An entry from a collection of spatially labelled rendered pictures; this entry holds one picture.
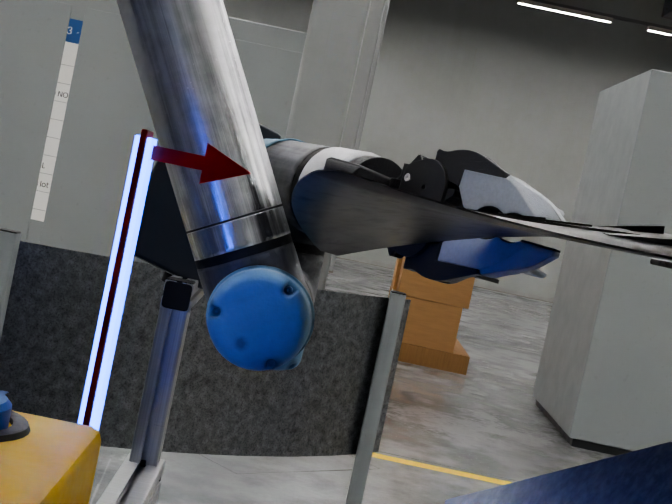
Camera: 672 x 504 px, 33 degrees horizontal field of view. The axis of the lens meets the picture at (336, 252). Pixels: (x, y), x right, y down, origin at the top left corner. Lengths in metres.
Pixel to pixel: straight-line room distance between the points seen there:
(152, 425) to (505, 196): 0.58
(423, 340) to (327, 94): 4.14
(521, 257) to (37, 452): 0.41
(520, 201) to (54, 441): 0.41
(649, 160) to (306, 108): 2.54
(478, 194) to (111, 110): 6.06
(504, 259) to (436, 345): 8.04
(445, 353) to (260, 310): 8.00
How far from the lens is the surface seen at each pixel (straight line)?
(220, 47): 0.83
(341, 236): 0.74
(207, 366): 2.50
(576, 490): 0.68
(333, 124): 4.91
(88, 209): 6.80
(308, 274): 0.94
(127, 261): 0.65
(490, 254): 0.75
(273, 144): 0.97
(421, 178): 0.81
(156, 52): 0.82
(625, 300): 6.78
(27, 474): 0.38
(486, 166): 0.77
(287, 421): 2.65
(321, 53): 4.94
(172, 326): 1.19
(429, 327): 8.76
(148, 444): 1.22
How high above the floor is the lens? 1.18
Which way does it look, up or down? 3 degrees down
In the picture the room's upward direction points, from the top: 12 degrees clockwise
